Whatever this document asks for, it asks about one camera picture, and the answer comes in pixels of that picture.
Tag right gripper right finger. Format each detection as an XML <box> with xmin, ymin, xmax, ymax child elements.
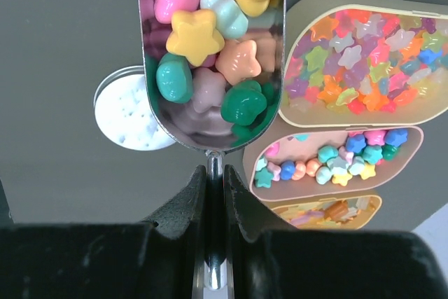
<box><xmin>223</xmin><ymin>165</ymin><xmax>447</xmax><ymax>298</ymax></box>

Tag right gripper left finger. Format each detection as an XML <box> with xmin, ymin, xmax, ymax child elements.
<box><xmin>1</xmin><ymin>165</ymin><xmax>207</xmax><ymax>298</ymax></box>

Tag yellow tray mixed candies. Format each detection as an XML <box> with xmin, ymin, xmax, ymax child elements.
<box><xmin>272</xmin><ymin>194</ymin><xmax>382</xmax><ymax>230</ymax></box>

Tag orange tray translucent star candies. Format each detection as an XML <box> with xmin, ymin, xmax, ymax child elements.
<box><xmin>280</xmin><ymin>5</ymin><xmax>447</xmax><ymax>127</ymax></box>

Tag round grey jar lid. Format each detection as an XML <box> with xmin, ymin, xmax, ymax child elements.
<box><xmin>93</xmin><ymin>65</ymin><xmax>175</xmax><ymax>151</ymax></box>

